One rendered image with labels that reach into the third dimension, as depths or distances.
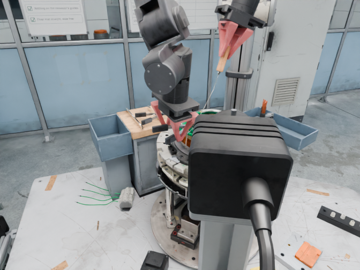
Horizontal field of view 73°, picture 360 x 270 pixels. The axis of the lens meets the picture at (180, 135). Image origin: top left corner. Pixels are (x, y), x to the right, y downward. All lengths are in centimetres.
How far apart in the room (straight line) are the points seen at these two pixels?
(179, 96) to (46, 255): 63
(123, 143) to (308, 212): 70
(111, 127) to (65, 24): 191
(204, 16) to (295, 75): 125
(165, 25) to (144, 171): 58
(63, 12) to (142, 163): 209
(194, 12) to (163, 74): 253
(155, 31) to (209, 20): 253
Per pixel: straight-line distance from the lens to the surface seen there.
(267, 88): 300
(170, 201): 79
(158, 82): 43
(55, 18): 277
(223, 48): 60
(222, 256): 17
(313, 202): 107
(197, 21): 295
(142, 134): 82
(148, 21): 49
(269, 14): 102
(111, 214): 94
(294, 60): 312
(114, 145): 82
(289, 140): 87
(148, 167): 92
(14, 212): 235
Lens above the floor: 145
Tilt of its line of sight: 30 degrees down
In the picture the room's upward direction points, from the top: straight up
